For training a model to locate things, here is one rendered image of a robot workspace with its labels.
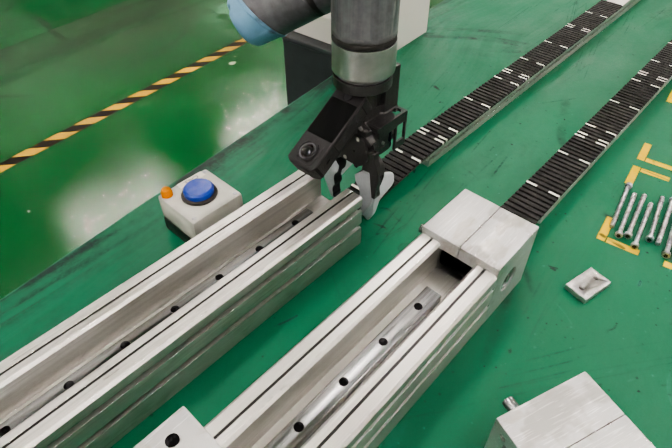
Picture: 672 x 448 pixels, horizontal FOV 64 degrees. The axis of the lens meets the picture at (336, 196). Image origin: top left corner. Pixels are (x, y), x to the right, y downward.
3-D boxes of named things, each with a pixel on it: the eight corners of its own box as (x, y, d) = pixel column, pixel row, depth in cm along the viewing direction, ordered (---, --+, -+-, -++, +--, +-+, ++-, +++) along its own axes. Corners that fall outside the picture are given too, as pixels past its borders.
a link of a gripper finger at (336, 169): (358, 184, 81) (371, 141, 74) (331, 204, 78) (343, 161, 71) (343, 172, 83) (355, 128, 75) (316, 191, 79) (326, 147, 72)
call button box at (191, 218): (212, 199, 80) (205, 165, 76) (255, 231, 75) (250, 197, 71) (165, 227, 75) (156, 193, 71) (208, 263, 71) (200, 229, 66)
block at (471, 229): (439, 232, 75) (448, 179, 68) (520, 280, 68) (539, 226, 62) (399, 269, 70) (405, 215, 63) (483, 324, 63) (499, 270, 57)
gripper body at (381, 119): (405, 148, 73) (414, 67, 65) (364, 178, 68) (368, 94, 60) (362, 126, 77) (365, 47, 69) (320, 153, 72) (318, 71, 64)
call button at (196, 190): (203, 183, 74) (201, 172, 73) (221, 197, 72) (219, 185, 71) (179, 198, 72) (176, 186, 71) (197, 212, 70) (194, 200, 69)
